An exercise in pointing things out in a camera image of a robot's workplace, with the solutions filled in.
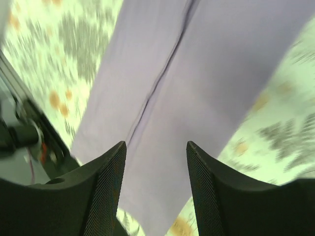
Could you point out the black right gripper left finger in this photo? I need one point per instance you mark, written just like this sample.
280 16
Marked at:
82 202

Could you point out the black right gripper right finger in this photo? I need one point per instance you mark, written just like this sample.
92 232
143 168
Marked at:
229 203

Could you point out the purple t shirt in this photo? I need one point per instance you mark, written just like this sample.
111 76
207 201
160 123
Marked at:
215 72

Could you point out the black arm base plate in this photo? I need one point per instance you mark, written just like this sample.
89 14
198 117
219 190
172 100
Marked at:
54 157

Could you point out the aluminium table frame rail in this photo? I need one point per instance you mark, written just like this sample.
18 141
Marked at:
12 80

